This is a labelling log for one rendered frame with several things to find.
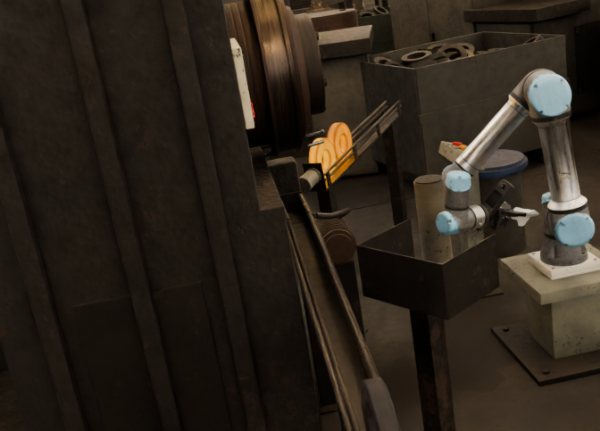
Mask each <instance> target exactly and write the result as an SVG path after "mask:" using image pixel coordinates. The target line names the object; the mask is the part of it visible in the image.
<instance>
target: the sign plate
mask: <svg viewBox="0 0 600 431"><path fill-rule="evenodd" d="M230 43H231V48H232V53H233V58H234V63H235V69H236V73H237V82H238V88H239V93H240V98H241V103H242V108H243V113H244V118H245V124H246V129H250V128H254V125H255V122H254V111H253V106H252V102H251V100H250V97H249V92H248V86H247V82H246V70H245V65H244V60H243V55H242V53H243V49H241V47H240V46H239V44H238V42H237V40H236V39H235V38H231V39H230Z"/></svg>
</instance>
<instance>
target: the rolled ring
mask: <svg viewBox="0 0 600 431"><path fill-rule="evenodd" d="M361 399H362V412H363V417H364V422H365V426H366V431H400V427H399V424H398V420H397V416H396V411H395V408H394V404H393V402H392V399H391V396H390V394H389V391H388V388H387V386H386V384H385V382H384V381H383V379H382V378H381V377H374V378H370V379H365V380H363V381H362V382H361Z"/></svg>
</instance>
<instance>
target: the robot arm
mask: <svg viewBox="0 0 600 431"><path fill-rule="evenodd" d="M529 115H530V118H531V122H532V123H534V124H536V125H537V126H538V132H539V136H540V141H541V146H542V151H543V156H544V161H545V166H546V175H547V179H548V185H549V189H550V192H548V193H545V194H543V195H542V203H541V204H542V211H543V223H544V240H543V244H542V246H541V250H540V260H541V261H542V262H543V263H545V264H548V265H552V266H559V267H566V266H574V265H578V264H581V263H583V262H584V261H586V260H587V259H588V249H587V247H586V243H588V242H589V240H590V239H591V238H592V237H593V235H594V233H595V225H594V221H593V220H592V219H591V218H590V216H589V211H588V201H587V198H586V197H584V196H583V195H581V194H580V191H579V182H578V176H577V171H576V165H575V161H574V155H573V150H572V145H571V135H570V131H569V125H568V119H569V118H570V116H571V88H570V86H569V84H568V82H567V81H566V80H565V79H564V78H563V77H561V76H560V75H557V74H556V73H554V72H553V71H551V70H548V69H537V70H534V71H532V72H530V73H529V74H528V75H526V76H525V77H524V79H523V80H522V81H521V82H520V83H519V84H518V86H517V87H516V88H515V89H514V90H513V91H512V92H511V93H510V94H509V101H508V102H507V103H506V104H505V105H504V107H503V108H502V109H501V110H500V111H499V112H498V113H497V115H496V116H495V117H494V118H493V119H492V120H491V121H490V122H489V123H488V124H487V125H486V127H484V128H483V130H482V131H481V132H480V133H479V134H478V135H477V137H476V138H475V139H474V140H473V141H472V142H471V143H470V145H469V146H468V147H467V148H466V149H465V150H464V151H463V153H462V154H461V155H460V156H459V157H458V158H457V159H456V161H455V162H454V163H453V164H452V165H449V166H447V167H445V168H444V170H443V172H442V177H441V180H442V183H443V185H444V189H445V191H446V195H445V209H444V211H442V212H440V213H439V214H438V216H437V218H436V225H437V229H438V231H439V232H440V233H441V234H443V235H452V234H458V233H461V232H463V231H467V230H471V229H474V228H476V230H477V231H481V230H482V228H483V227H486V226H488V227H489V228H492V229H493V230H494V231H497V230H501V229H504V228H506V227H507V225H508V223H509V220H510V218H509V216H510V217H511V218H512V219H514V220H517V221H518V225H519V226H524V225H525V224H526V222H527V221H528V220H529V218H530V217H535V216H538V214H539V213H538V212H536V211H535V210H529V209H522V208H518V207H515V208H514V209H511V205H510V204H508V203H507V202H505V200H506V199H507V197H508V196H509V195H510V193H511V192H512V191H513V189H514V186H513V185H512V184H511V183H509V182H508V181H507V180H505V179H502V180H501V181H500V182H499V183H498V185H497V186H496V188H495V189H494V190H493V191H492V193H491V194H490V195H489V197H488V198H487V199H486V201H485V202H484V203H483V204H474V205H470V206H469V203H470V191H471V178H472V176H473V175H474V174H475V173H476V172H477V171H478V170H479V169H480V168H481V166H482V165H483V164H484V163H485V162H486V161H487V160H488V159H489V157H490V156H491V155H492V154H493V153H494V152H495V151H496V150H497V149H498V147H499V146H500V145H501V144H502V143H503V142H504V141H505V140H506V138H508V137H509V136H510V135H511V134H512V133H513V131H514V130H515V129H516V128H517V127H518V126H519V125H520V124H521V123H522V122H523V120H524V119H525V118H526V117H527V116H529ZM490 225H491V226H490ZM500 227H503V228H500Z"/></svg>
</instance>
